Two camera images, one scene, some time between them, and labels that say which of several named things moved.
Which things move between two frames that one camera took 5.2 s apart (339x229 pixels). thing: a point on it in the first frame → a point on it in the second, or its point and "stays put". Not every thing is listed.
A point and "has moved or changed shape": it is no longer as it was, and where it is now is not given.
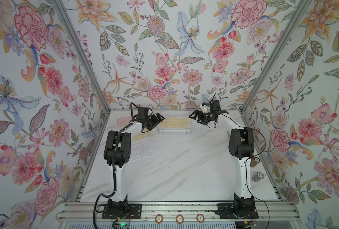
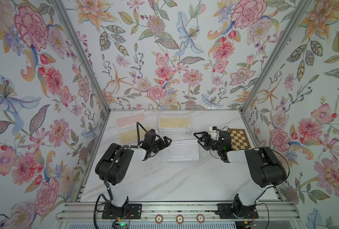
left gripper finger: [153, 119] → [167, 140]
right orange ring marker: [200, 218] stays put
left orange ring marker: [159, 219] stays put
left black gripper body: [147, 121] → [152, 149]
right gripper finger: [194, 114] → [202, 135]
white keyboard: [174, 132] stays put
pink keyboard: [175, 130] stays put
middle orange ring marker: [179, 219] stays put
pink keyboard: [122, 121] stays put
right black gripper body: [204, 118] → [214, 145]
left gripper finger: [149, 127] → [160, 146]
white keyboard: [141, 150] has moved or changed shape
